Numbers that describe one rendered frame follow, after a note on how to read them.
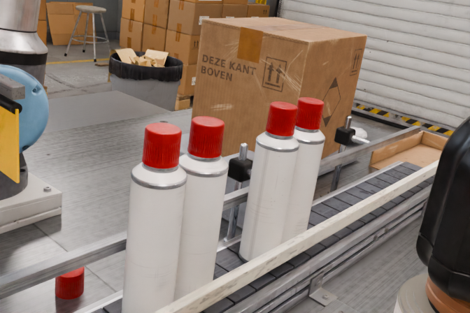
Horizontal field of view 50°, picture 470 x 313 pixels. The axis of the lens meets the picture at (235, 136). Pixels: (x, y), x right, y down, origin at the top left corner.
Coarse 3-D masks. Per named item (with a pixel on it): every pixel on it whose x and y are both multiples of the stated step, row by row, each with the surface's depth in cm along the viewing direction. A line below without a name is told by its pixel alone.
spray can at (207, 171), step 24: (192, 120) 49; (216, 120) 49; (192, 144) 49; (216, 144) 49; (192, 168) 48; (216, 168) 49; (192, 192) 49; (216, 192) 49; (192, 216) 50; (216, 216) 51; (192, 240) 50; (216, 240) 52; (192, 264) 51; (192, 288) 52
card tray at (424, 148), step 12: (420, 132) 136; (396, 144) 125; (408, 144) 132; (420, 144) 138; (432, 144) 136; (444, 144) 134; (372, 156) 116; (384, 156) 122; (396, 156) 125; (408, 156) 126; (420, 156) 127; (432, 156) 129
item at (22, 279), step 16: (416, 128) 104; (368, 144) 89; (384, 144) 93; (336, 160) 80; (240, 192) 64; (224, 208) 61; (112, 240) 49; (64, 256) 46; (80, 256) 46; (96, 256) 48; (16, 272) 43; (32, 272) 43; (48, 272) 44; (64, 272) 46; (0, 288) 41; (16, 288) 42
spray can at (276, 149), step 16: (272, 112) 58; (288, 112) 57; (272, 128) 58; (288, 128) 58; (256, 144) 60; (272, 144) 58; (288, 144) 58; (256, 160) 60; (272, 160) 58; (288, 160) 58; (256, 176) 60; (272, 176) 59; (288, 176) 59; (256, 192) 60; (272, 192) 59; (288, 192) 61; (256, 208) 61; (272, 208) 60; (256, 224) 61; (272, 224) 61; (256, 240) 62; (272, 240) 62; (240, 256) 64; (256, 256) 62
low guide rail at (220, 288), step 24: (432, 168) 96; (384, 192) 82; (336, 216) 71; (360, 216) 76; (288, 240) 63; (312, 240) 66; (264, 264) 58; (216, 288) 52; (240, 288) 56; (168, 312) 48; (192, 312) 50
